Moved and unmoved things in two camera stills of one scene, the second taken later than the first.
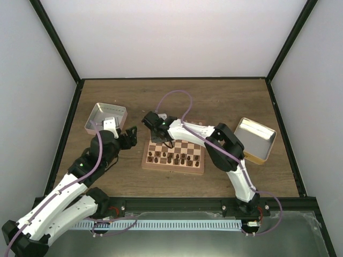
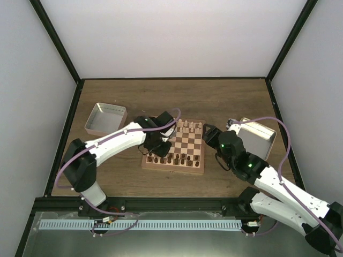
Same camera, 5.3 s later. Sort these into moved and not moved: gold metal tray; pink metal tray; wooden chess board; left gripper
Moved: left gripper
Not moved: gold metal tray; wooden chess board; pink metal tray
